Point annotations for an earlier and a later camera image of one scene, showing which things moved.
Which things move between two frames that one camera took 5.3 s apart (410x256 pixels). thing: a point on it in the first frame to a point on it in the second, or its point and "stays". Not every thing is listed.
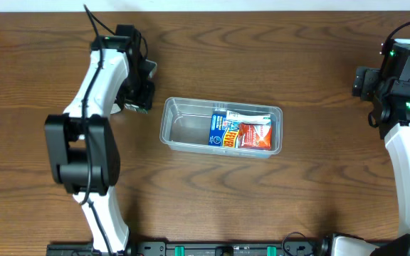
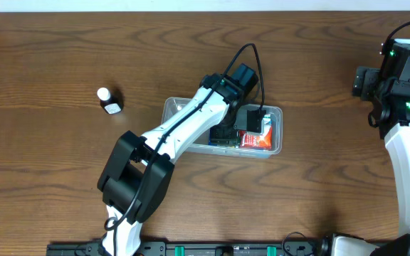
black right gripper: x=366 y=82 stays
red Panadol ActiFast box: x=254 y=136 stays
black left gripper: x=146 y=93 to x=225 y=137
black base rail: x=202 y=247 stays
